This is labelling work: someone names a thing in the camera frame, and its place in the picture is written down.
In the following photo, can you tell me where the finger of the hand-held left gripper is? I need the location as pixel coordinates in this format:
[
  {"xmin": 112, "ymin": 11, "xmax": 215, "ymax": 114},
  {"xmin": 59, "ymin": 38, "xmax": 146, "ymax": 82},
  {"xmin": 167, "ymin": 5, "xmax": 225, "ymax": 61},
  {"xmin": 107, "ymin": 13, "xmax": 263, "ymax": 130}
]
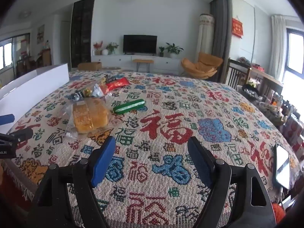
[
  {"xmin": 0, "ymin": 127, "xmax": 34, "ymax": 148},
  {"xmin": 0, "ymin": 114, "xmax": 15, "ymax": 125}
]

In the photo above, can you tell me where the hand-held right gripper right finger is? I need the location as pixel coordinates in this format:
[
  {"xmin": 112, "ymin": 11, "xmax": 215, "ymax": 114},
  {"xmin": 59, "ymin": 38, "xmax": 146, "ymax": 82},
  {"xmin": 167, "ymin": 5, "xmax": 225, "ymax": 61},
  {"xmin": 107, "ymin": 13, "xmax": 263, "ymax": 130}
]
[{"xmin": 187, "ymin": 136, "xmax": 277, "ymax": 228}]

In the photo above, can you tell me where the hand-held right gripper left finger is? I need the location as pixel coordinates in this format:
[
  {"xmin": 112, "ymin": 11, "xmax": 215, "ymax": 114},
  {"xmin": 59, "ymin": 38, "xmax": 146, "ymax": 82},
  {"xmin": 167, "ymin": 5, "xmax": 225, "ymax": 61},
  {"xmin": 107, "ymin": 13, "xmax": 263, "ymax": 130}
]
[{"xmin": 27, "ymin": 135, "xmax": 117, "ymax": 228}]

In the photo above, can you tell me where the white cardboard box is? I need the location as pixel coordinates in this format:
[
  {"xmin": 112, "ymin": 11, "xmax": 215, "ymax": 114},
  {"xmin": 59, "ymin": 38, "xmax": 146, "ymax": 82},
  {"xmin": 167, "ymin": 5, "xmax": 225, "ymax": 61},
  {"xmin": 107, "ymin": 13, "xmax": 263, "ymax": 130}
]
[{"xmin": 0, "ymin": 63, "xmax": 70, "ymax": 124}]

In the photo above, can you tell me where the clear bread packet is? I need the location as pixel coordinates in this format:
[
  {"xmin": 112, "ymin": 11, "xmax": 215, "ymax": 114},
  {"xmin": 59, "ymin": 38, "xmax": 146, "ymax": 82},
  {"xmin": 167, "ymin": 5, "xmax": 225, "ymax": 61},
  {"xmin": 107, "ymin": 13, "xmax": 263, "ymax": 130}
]
[{"xmin": 59, "ymin": 97, "xmax": 114, "ymax": 139}]

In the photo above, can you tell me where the green snack packet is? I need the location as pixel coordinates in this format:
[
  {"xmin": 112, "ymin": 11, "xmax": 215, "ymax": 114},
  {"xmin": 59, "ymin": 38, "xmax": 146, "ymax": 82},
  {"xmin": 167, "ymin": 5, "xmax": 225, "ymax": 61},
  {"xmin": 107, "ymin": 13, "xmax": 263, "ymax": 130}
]
[{"xmin": 113, "ymin": 98, "xmax": 146, "ymax": 114}]

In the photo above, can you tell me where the grey triangular snack packet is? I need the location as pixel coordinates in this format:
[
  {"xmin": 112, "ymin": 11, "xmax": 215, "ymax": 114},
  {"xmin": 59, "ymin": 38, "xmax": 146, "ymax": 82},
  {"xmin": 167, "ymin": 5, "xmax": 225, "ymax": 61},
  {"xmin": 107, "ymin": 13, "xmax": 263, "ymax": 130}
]
[{"xmin": 91, "ymin": 83, "xmax": 107, "ymax": 98}]

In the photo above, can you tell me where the long black snack packet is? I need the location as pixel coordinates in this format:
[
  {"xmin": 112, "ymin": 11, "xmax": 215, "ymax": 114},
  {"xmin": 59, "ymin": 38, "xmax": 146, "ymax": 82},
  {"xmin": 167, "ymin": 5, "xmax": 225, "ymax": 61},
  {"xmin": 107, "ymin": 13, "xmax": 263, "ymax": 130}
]
[{"xmin": 71, "ymin": 75, "xmax": 119, "ymax": 101}]

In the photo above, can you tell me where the red snack packet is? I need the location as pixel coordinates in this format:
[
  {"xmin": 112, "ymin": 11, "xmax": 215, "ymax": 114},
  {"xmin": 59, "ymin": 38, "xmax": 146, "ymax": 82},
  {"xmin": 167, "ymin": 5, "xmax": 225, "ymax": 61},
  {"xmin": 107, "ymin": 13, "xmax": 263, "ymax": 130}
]
[{"xmin": 104, "ymin": 77, "xmax": 131, "ymax": 92}]

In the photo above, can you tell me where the window with sliding panes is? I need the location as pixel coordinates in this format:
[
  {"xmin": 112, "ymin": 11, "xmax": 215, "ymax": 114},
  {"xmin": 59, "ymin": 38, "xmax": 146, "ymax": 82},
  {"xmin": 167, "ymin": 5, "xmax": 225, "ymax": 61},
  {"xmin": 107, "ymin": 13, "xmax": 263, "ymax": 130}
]
[{"xmin": 0, "ymin": 37, "xmax": 31, "ymax": 70}]

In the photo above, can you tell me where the brown wooden sideboard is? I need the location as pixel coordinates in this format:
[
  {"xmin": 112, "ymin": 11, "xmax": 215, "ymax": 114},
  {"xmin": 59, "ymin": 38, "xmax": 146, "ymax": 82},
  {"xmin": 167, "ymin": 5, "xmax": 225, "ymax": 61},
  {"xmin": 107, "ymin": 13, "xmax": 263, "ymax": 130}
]
[{"xmin": 36, "ymin": 49, "xmax": 52, "ymax": 68}]

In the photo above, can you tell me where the printed woven blanket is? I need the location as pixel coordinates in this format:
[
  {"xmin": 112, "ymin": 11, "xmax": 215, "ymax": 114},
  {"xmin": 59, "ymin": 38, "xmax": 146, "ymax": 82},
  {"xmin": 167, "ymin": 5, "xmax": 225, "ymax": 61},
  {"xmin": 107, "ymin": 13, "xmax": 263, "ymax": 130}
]
[{"xmin": 5, "ymin": 70, "xmax": 301, "ymax": 228}]

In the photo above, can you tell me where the smartphone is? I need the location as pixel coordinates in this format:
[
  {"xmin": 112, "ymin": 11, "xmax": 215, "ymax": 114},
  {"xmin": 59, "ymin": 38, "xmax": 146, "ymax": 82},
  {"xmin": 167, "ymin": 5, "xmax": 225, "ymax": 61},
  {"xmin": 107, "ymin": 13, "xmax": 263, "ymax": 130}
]
[{"xmin": 273, "ymin": 144, "xmax": 291, "ymax": 190}]

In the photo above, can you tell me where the brown cardboard box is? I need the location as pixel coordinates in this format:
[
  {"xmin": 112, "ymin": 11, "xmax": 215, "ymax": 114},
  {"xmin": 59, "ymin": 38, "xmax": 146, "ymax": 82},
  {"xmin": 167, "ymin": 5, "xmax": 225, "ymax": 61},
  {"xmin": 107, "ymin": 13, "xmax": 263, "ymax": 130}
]
[{"xmin": 77, "ymin": 62, "xmax": 102, "ymax": 71}]

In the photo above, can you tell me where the pile of household clutter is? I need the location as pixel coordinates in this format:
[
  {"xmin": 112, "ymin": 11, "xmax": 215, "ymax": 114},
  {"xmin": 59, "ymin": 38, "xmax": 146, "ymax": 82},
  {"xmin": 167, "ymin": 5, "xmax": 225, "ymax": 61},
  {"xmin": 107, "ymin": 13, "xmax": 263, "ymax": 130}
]
[{"xmin": 237, "ymin": 83, "xmax": 304, "ymax": 152}]

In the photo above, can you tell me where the dark wooden chair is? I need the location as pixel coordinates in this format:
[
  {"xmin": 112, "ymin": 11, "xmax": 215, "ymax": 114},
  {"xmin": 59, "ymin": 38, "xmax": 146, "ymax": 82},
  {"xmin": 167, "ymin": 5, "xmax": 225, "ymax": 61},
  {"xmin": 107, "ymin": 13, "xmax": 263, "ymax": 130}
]
[{"xmin": 224, "ymin": 58, "xmax": 252, "ymax": 88}]

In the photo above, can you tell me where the orange lounge chair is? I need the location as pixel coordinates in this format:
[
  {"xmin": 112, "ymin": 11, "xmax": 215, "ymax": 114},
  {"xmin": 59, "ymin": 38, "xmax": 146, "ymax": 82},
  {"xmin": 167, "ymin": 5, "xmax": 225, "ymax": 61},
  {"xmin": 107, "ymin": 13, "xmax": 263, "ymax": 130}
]
[{"xmin": 181, "ymin": 52, "xmax": 224, "ymax": 80}]

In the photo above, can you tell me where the white television cabinet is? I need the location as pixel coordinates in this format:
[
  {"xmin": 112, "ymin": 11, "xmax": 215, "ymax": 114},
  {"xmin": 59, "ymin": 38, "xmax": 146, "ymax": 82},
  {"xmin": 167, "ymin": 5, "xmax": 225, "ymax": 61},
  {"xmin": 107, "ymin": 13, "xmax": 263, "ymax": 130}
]
[{"xmin": 91, "ymin": 54, "xmax": 183, "ymax": 75}]

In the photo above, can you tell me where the wooden stool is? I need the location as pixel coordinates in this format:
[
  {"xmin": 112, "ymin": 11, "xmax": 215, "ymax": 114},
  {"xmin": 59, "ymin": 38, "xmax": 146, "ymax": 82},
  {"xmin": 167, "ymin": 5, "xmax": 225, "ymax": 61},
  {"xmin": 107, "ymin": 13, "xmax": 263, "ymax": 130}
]
[{"xmin": 132, "ymin": 59, "xmax": 154, "ymax": 72}]

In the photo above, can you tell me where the wooden table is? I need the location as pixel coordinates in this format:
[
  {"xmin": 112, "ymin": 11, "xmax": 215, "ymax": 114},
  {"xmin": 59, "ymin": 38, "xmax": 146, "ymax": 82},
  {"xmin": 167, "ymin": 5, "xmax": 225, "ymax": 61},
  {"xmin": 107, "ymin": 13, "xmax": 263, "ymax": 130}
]
[{"xmin": 247, "ymin": 65, "xmax": 284, "ymax": 100}]

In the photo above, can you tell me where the green potted plant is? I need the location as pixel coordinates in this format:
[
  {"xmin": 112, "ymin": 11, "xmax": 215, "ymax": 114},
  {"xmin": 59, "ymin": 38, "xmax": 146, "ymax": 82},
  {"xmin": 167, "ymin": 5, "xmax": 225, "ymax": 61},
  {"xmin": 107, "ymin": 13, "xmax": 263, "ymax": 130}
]
[{"xmin": 106, "ymin": 42, "xmax": 119, "ymax": 55}]

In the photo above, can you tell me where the red flower arrangement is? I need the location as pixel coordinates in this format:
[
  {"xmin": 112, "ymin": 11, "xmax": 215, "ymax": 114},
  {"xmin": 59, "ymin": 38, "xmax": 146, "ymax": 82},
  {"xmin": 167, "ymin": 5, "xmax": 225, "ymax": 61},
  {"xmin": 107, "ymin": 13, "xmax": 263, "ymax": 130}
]
[{"xmin": 93, "ymin": 41, "xmax": 103, "ymax": 55}]

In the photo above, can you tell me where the tall dark cabinet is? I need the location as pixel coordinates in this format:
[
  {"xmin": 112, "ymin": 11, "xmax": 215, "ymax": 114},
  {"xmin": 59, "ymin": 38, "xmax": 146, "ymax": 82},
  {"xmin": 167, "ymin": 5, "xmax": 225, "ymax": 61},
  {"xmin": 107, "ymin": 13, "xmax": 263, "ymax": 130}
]
[{"xmin": 71, "ymin": 0, "xmax": 95, "ymax": 68}]

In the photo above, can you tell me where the large leafy potted plant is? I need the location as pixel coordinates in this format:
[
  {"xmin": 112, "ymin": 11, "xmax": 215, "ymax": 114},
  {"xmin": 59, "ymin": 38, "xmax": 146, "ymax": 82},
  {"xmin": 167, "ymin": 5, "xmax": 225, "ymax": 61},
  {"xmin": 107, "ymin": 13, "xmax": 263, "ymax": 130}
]
[{"xmin": 165, "ymin": 43, "xmax": 184, "ymax": 59}]

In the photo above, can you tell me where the black television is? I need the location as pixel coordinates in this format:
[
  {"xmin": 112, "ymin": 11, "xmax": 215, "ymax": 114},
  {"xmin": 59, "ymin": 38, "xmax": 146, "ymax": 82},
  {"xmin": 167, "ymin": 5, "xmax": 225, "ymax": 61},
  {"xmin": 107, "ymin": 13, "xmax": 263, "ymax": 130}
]
[{"xmin": 123, "ymin": 35, "xmax": 158, "ymax": 54}]

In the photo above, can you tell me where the covered standing air conditioner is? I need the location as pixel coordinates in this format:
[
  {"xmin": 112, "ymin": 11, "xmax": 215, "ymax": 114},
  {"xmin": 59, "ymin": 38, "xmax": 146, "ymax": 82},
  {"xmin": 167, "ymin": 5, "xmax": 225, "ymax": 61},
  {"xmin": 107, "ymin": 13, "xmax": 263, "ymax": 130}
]
[{"xmin": 198, "ymin": 13, "xmax": 215, "ymax": 63}]

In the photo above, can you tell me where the grey curtain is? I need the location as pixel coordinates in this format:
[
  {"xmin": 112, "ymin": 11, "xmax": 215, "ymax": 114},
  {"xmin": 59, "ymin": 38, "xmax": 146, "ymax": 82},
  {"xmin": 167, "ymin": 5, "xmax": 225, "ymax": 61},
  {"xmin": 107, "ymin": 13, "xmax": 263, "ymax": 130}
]
[{"xmin": 209, "ymin": 0, "xmax": 232, "ymax": 83}]

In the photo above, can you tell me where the white sheer curtain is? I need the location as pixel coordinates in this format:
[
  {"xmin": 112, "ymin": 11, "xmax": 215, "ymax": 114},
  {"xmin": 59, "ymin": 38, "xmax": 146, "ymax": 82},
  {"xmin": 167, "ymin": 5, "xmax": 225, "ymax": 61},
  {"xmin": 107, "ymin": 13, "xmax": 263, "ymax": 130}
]
[{"xmin": 271, "ymin": 15, "xmax": 289, "ymax": 81}]

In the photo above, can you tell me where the bright window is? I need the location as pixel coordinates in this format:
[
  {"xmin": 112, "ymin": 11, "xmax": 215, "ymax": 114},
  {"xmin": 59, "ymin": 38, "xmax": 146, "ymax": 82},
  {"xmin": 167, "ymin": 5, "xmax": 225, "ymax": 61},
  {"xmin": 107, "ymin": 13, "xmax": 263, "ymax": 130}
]
[{"xmin": 283, "ymin": 28, "xmax": 304, "ymax": 81}]

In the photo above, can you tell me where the framed wall picture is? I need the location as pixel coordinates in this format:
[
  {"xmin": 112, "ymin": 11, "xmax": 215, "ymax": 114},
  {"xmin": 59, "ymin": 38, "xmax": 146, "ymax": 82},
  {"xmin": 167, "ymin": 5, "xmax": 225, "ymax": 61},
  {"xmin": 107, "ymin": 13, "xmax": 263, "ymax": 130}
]
[{"xmin": 37, "ymin": 24, "xmax": 45, "ymax": 44}]

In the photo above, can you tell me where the red wall hanging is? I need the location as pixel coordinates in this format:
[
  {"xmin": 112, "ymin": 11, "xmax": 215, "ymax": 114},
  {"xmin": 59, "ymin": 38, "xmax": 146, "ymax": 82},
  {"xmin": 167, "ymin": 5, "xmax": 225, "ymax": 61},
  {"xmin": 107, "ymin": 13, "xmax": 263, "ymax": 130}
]
[{"xmin": 231, "ymin": 18, "xmax": 244, "ymax": 38}]

